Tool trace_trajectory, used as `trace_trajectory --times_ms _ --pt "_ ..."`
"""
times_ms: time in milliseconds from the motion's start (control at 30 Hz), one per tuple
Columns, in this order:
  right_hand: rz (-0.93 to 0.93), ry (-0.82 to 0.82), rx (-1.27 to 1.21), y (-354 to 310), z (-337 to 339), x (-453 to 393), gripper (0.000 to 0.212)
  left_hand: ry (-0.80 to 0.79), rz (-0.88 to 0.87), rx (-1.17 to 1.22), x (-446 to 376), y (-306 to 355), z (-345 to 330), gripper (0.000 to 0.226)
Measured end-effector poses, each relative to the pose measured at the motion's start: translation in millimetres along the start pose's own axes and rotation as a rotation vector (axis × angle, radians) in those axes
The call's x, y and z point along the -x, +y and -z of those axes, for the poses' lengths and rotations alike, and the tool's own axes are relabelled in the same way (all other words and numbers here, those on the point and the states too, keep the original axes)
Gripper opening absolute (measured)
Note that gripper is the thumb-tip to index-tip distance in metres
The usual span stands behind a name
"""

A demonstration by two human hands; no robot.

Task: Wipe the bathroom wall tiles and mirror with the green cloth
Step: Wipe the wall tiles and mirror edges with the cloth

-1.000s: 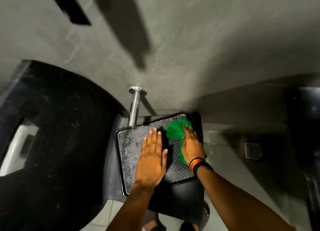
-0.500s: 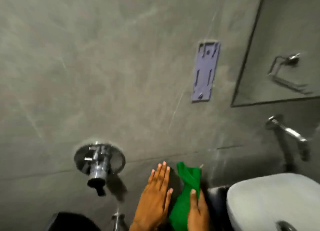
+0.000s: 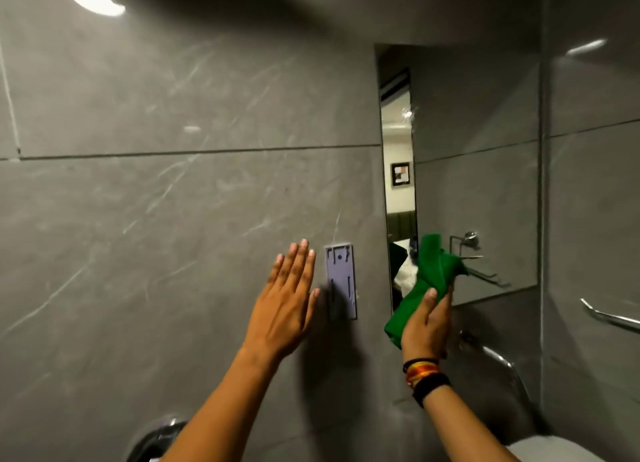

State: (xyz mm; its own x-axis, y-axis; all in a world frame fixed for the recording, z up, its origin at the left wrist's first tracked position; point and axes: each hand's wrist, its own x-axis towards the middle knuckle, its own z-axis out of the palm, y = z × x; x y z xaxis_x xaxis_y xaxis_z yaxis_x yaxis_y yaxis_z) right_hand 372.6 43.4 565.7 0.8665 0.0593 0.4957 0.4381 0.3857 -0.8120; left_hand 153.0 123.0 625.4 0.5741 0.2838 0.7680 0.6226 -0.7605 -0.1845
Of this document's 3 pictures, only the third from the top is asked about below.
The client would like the chrome grab bar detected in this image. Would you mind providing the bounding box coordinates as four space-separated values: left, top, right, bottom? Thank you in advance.
579 298 640 333

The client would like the person's right hand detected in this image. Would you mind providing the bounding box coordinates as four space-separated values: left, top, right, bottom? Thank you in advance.
400 286 454 365

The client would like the wall mirror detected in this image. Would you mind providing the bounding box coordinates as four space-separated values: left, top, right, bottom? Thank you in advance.
375 43 542 313

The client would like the white ceramic basin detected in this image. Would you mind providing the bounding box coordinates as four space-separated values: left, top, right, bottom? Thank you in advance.
505 435 607 462

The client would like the round chrome wall fixture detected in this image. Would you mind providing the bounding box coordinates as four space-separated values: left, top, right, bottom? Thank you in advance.
125 415 189 462

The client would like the chrome curved pipe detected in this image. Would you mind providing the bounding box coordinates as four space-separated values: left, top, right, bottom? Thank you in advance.
457 329 532 403

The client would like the orange red wrist thread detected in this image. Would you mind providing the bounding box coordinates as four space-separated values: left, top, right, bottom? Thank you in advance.
405 364 442 388

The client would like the person's left hand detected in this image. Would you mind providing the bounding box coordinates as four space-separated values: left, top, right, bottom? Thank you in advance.
242 239 321 365

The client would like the thin black wrist thread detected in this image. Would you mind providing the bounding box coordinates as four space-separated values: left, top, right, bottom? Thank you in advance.
402 358 440 374

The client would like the grey plastic wall bracket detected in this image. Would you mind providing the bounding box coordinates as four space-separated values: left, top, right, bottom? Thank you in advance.
324 244 359 321

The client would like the person's right forearm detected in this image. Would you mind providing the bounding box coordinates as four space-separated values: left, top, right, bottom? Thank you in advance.
423 385 522 462

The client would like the wide black wristband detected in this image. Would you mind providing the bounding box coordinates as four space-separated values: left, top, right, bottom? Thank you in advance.
412 373 451 408

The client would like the green cleaning cloth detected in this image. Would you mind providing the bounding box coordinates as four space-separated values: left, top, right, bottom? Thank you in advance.
384 234 469 350

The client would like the person's left forearm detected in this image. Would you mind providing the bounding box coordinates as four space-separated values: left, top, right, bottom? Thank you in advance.
160 348 281 462

